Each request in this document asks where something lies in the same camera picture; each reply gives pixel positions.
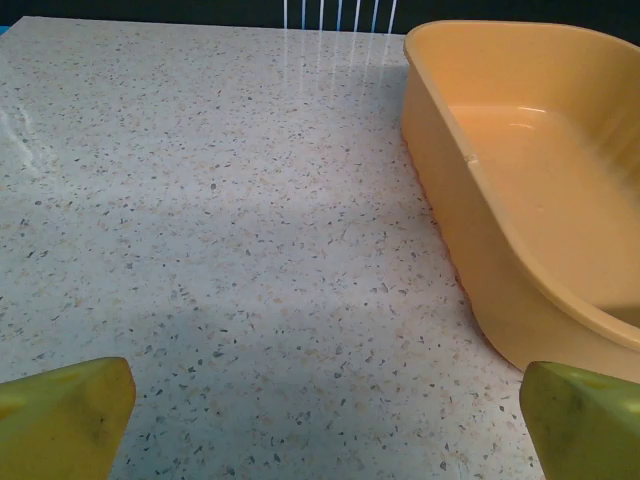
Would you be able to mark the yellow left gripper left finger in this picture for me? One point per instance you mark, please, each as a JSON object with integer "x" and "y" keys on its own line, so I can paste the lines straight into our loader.
{"x": 55, "y": 425}

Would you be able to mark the orange plastic bin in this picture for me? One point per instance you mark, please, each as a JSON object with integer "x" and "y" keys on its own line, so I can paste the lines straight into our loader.
{"x": 540, "y": 200}

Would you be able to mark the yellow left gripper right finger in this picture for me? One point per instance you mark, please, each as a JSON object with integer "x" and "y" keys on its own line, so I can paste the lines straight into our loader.
{"x": 590, "y": 430}

